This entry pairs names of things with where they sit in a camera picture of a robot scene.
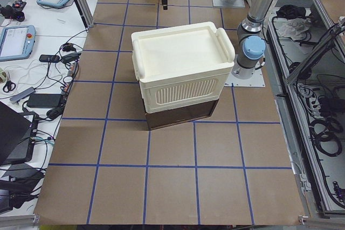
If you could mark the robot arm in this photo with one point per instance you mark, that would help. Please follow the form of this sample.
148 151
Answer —
252 46

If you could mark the black laptop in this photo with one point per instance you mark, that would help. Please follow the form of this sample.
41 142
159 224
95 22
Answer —
17 133

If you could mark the crumpled white cloth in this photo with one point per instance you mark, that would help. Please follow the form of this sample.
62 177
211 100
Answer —
296 29

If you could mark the black power brick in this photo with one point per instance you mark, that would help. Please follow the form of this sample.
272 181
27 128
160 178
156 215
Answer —
37 100

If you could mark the lower teach pendant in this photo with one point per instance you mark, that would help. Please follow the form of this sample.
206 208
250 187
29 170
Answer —
17 42

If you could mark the cream plastic storage box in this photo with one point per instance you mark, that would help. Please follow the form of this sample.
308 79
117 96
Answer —
182 65

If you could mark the dark wooden drawer cabinet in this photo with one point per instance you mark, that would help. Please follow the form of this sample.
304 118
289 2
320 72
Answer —
172 117

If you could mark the black scissors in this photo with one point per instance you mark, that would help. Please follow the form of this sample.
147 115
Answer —
9 86

